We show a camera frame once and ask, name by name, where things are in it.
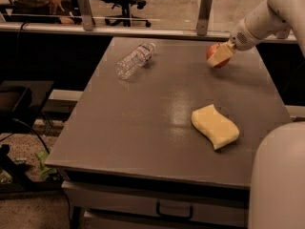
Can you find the clear plastic water bottle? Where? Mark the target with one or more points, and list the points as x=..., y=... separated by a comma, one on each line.
x=136, y=59

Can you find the yellow sponge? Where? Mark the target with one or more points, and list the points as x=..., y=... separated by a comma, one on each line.
x=219, y=129

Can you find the seated person in background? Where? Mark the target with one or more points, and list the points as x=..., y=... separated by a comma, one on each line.
x=44, y=11

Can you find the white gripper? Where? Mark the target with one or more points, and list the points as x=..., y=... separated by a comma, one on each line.
x=240, y=40

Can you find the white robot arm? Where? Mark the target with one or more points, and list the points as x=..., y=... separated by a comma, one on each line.
x=277, y=193

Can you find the grey drawer with black handle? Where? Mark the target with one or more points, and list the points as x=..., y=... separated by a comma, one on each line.
x=109, y=207

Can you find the green plastic wrapper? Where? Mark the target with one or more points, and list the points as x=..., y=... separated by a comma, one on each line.
x=45, y=172

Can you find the red apple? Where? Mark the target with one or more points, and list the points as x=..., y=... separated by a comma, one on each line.
x=214, y=55

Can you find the black side stand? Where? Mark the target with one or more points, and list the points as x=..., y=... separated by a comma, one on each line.
x=21, y=103

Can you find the metal railing with glass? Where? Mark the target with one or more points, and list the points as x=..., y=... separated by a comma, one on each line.
x=202, y=17

